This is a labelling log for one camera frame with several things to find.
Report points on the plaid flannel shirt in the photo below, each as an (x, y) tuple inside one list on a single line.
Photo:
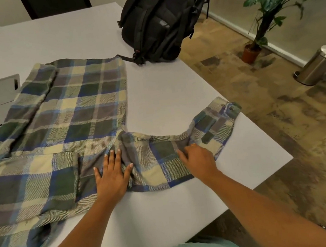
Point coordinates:
[(76, 108)]

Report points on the person's left hand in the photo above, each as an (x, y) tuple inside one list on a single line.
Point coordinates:
[(112, 180)]

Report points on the steel pedal trash can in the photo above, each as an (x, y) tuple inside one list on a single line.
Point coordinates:
[(317, 66)]

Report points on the person's left forearm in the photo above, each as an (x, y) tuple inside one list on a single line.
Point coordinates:
[(77, 243)]

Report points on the person's right forearm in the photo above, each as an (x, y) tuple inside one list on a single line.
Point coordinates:
[(264, 213)]

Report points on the black conference chair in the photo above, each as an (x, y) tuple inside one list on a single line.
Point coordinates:
[(55, 3)]

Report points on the person's right hand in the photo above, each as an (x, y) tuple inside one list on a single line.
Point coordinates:
[(201, 163)]

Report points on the black backpack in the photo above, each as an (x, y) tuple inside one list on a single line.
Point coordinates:
[(163, 19)]

